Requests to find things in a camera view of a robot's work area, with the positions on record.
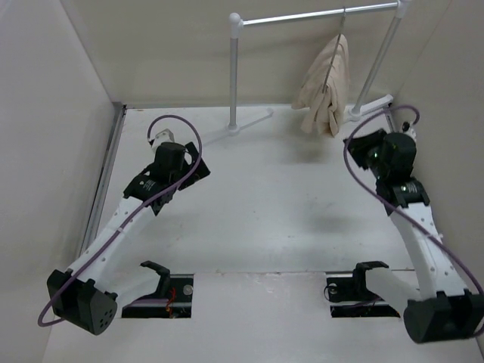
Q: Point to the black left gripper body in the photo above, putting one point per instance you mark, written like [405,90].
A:
[191,152]

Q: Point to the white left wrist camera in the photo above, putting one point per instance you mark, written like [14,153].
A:
[165,135]

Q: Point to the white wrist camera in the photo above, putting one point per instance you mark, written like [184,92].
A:
[408,129]
[165,135]

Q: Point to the metal table rail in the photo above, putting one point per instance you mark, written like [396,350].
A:
[389,119]
[95,212]

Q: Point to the beige cargo trousers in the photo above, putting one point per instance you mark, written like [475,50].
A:
[326,112]

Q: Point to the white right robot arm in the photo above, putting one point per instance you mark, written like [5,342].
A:
[441,307]

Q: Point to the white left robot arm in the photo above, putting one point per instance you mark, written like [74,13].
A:
[88,294]

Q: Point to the right metal table rail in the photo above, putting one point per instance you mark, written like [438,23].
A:
[389,119]

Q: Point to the left metal table rail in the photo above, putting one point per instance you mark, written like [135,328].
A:
[95,212]

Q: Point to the white clothes rack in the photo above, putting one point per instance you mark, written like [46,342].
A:
[354,111]

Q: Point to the grey clothes hanger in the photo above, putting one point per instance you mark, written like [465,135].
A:
[335,50]

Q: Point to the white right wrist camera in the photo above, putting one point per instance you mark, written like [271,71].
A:
[408,129]

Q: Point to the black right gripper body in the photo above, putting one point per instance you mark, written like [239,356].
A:
[367,153]

